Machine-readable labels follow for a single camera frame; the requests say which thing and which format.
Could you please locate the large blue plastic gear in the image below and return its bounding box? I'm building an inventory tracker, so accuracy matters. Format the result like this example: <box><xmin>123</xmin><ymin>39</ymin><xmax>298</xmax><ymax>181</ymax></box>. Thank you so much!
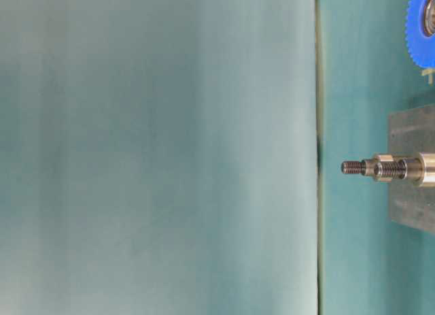
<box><xmin>405</xmin><ymin>0</ymin><xmax>434</xmax><ymax>68</ymax></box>

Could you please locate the threaded steel shaft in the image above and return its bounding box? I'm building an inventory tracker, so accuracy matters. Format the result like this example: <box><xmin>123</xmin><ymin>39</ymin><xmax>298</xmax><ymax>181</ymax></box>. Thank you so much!
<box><xmin>341</xmin><ymin>152</ymin><xmax>434</xmax><ymax>188</ymax></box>

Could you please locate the teal table mat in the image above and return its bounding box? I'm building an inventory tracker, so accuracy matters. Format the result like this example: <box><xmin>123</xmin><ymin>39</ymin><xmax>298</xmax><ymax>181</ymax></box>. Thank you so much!
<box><xmin>315</xmin><ymin>0</ymin><xmax>434</xmax><ymax>314</ymax></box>

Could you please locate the grey metal base plate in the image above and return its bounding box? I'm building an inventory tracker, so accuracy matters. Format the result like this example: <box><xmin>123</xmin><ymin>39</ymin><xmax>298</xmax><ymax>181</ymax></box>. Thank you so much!
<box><xmin>387</xmin><ymin>105</ymin><xmax>434</xmax><ymax>233</ymax></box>

